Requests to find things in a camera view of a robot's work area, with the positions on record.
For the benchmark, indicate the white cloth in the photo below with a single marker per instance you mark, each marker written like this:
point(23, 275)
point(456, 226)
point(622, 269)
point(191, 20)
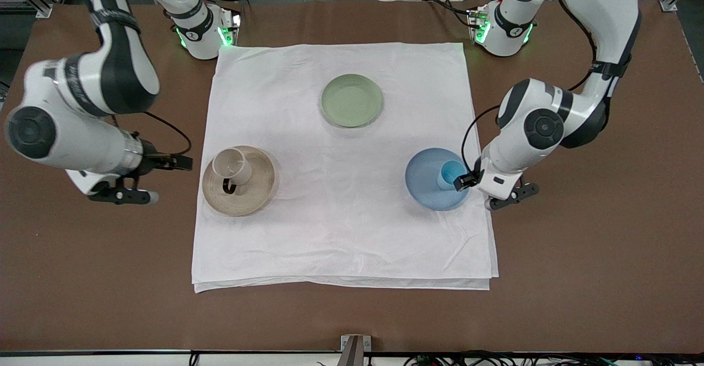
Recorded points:
point(341, 217)

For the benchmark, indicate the black table edge bar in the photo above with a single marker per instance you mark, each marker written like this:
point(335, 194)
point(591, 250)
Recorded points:
point(165, 352)

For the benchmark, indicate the blue cup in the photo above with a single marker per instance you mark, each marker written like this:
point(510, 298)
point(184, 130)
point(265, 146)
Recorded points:
point(448, 173)

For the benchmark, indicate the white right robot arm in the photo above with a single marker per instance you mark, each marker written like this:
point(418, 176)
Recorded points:
point(110, 74)

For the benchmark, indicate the green plate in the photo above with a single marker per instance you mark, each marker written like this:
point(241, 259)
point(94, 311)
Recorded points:
point(351, 100)

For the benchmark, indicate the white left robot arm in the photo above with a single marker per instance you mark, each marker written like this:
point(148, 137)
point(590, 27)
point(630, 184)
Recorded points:
point(599, 25)

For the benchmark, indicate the beige plate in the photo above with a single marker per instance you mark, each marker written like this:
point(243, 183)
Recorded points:
point(258, 190)

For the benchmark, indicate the metal table bracket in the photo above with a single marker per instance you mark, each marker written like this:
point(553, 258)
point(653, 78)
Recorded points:
point(355, 349)

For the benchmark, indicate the blue plate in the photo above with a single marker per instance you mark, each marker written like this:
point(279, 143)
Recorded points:
point(423, 181)

